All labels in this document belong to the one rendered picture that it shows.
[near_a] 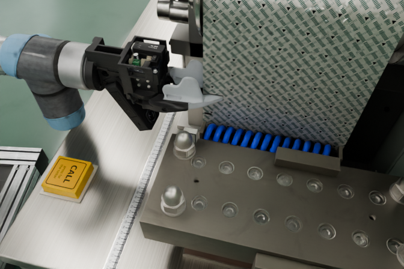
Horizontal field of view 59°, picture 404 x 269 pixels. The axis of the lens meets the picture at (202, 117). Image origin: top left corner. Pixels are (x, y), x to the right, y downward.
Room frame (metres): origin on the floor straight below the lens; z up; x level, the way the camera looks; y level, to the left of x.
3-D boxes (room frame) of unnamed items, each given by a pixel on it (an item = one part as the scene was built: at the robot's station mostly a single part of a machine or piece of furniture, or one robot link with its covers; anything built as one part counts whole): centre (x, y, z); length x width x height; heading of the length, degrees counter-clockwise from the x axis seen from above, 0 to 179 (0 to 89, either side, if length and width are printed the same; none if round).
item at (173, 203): (0.23, 0.04, 1.05); 0.04 x 0.04 x 0.04
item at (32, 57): (0.46, 0.27, 1.11); 0.11 x 0.08 x 0.09; 76
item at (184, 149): (0.33, 0.03, 1.05); 0.04 x 0.04 x 0.04
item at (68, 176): (0.35, 0.25, 0.91); 0.07 x 0.07 x 0.02; 77
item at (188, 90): (0.38, 0.02, 1.11); 0.09 x 0.03 x 0.06; 75
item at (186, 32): (0.50, 0.02, 1.05); 0.06 x 0.05 x 0.31; 77
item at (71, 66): (0.44, 0.19, 1.11); 0.08 x 0.05 x 0.08; 166
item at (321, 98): (0.37, -0.12, 1.11); 0.23 x 0.01 x 0.18; 77
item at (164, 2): (0.51, 0.06, 1.18); 0.04 x 0.02 x 0.04; 167
